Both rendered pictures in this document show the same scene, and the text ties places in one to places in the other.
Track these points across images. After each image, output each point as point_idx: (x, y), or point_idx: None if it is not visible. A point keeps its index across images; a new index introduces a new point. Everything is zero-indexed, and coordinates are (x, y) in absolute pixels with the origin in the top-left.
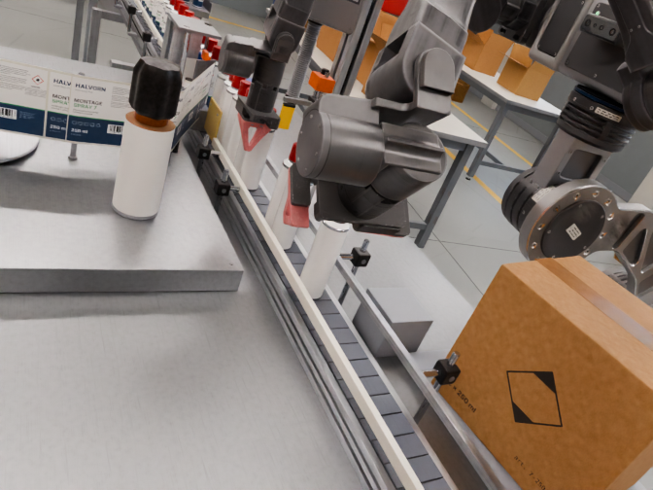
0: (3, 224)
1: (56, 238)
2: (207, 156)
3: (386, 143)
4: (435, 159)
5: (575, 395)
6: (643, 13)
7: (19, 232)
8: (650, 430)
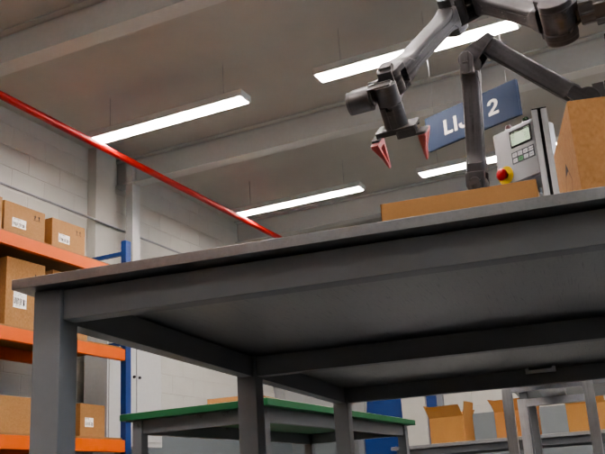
0: None
1: None
2: None
3: (367, 86)
4: (388, 83)
5: (567, 157)
6: (521, 13)
7: None
8: (569, 122)
